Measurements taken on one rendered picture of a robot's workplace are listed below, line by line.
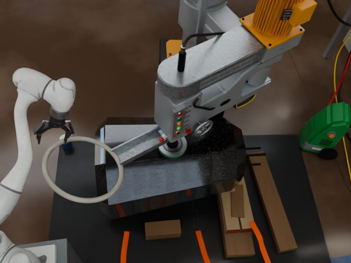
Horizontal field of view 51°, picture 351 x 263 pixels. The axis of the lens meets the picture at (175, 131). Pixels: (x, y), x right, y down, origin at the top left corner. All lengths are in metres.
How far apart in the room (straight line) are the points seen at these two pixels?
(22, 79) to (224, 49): 1.10
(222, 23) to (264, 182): 1.59
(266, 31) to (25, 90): 1.35
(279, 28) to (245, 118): 1.87
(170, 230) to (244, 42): 1.71
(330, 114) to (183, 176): 1.57
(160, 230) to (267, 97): 1.93
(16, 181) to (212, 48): 1.25
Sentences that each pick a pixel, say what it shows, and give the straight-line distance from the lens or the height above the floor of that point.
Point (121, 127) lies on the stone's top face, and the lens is 2.86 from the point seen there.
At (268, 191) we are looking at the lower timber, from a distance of 3.55.
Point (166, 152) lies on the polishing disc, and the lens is 2.68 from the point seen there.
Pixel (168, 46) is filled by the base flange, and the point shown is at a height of 0.78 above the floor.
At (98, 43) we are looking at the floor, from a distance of 4.58.
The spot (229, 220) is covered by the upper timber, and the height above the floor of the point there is 0.21.
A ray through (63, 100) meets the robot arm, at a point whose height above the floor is 1.82.
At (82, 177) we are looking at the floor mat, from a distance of 3.58.
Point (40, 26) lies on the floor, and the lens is 4.90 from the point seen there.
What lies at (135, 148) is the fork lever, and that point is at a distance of 2.47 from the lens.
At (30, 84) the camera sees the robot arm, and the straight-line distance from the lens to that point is 1.81.
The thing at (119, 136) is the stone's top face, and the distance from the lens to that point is 2.82.
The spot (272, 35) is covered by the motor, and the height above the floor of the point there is 1.70.
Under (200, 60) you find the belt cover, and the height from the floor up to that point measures 1.67.
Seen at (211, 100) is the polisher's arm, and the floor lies 1.36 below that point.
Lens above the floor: 3.21
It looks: 58 degrees down
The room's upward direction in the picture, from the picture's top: 7 degrees clockwise
